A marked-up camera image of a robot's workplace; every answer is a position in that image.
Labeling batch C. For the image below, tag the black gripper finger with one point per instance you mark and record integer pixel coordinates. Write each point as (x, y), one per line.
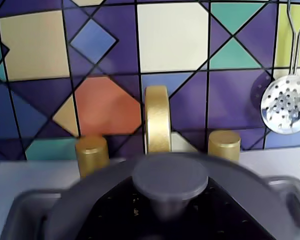
(225, 217)
(115, 217)

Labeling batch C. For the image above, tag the grey lid with round knob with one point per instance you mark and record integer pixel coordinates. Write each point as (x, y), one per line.
(170, 175)

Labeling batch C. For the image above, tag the gold cylindrical tap knob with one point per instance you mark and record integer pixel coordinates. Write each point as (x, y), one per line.
(92, 155)
(224, 146)

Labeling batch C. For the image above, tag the gold toy faucet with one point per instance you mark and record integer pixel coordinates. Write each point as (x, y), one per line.
(157, 120)

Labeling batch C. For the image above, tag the silver slotted skimmer spoon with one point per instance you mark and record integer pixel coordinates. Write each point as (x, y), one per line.
(285, 105)

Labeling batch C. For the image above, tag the colourful tiled backsplash panel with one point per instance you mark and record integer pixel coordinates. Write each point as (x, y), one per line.
(65, 62)

